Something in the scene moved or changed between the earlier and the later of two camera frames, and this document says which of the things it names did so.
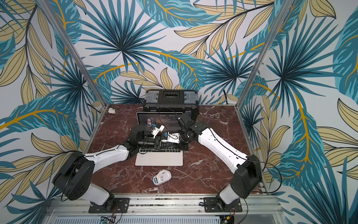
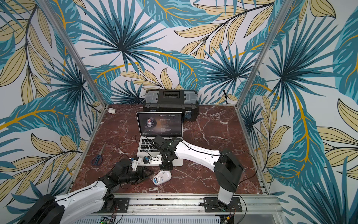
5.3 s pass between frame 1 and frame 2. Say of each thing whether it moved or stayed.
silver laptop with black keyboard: stayed
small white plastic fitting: stayed
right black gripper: moved
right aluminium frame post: stayed
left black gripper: moved
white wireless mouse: stayed
